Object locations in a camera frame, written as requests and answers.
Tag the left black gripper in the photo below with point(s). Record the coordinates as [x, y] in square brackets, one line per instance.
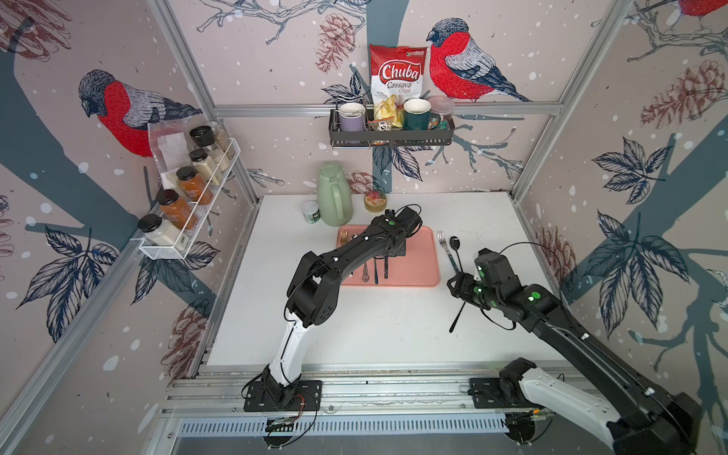
[402, 251]

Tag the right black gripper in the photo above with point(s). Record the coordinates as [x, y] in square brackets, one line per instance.
[460, 286]

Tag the small black spoon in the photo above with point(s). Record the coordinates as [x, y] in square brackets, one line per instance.
[455, 244]

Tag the teal handle fork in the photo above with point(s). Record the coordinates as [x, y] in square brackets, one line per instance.
[442, 240]

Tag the silver ornate handle fork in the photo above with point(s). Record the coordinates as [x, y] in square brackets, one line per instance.
[365, 273]

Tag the large black long spoon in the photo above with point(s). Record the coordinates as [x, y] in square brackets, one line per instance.
[457, 317]

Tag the iridescent rainbow spoon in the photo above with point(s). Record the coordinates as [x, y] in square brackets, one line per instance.
[375, 268]

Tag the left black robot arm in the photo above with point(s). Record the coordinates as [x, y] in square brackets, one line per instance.
[313, 293]

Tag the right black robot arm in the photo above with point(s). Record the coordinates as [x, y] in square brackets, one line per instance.
[630, 413]

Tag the round gold tin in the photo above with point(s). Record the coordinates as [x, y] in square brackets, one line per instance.
[375, 201]

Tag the pink plastic tray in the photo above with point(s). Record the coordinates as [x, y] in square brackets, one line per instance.
[418, 268]

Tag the green thermos jug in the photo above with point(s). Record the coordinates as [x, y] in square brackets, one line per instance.
[334, 195]

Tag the small green labelled can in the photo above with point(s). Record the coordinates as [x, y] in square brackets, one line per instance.
[311, 211]

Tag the dark green mug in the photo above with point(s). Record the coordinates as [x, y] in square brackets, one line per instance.
[418, 116]

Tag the purple mug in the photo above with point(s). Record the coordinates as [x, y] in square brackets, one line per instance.
[352, 117]

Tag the clear jar pink lid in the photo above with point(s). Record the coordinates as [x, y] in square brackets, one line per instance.
[441, 110]

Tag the red Chuba chips bag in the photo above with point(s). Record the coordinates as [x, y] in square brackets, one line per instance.
[397, 71]

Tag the beige spice jar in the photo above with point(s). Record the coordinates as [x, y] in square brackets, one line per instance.
[206, 167]

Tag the orange spice jar middle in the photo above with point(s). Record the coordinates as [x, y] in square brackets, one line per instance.
[194, 185]

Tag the orange spice jar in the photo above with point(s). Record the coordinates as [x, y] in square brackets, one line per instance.
[194, 185]
[177, 210]

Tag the dark lid spice jar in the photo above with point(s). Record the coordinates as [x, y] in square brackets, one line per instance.
[203, 136]

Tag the clear acrylic spice rack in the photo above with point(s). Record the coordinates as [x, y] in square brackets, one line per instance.
[154, 252]

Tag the orange spice jar front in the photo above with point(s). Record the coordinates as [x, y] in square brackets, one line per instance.
[177, 210]

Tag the white powder spice jar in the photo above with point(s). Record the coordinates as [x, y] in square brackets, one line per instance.
[161, 232]

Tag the clear plastic bag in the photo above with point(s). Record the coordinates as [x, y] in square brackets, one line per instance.
[168, 142]

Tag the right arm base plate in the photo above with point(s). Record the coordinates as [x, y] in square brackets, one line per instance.
[486, 394]

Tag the dark wall shelf basket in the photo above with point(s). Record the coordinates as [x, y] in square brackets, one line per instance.
[394, 138]

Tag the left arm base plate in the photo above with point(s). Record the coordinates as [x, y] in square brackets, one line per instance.
[304, 395]

